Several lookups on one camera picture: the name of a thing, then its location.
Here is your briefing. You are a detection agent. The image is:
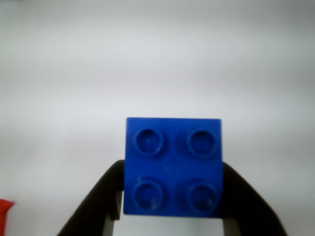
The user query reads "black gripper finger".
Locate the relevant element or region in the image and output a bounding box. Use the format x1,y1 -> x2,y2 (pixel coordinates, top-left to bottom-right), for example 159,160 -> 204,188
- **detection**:
221,162 -> 288,236
58,159 -> 126,236

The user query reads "red tape frame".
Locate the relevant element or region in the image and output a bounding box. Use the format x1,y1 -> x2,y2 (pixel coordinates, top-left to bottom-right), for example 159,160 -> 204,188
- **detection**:
0,199 -> 16,236

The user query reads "blue lego brick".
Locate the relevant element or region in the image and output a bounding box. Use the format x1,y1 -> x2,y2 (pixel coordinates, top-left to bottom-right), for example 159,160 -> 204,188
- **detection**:
123,117 -> 225,219

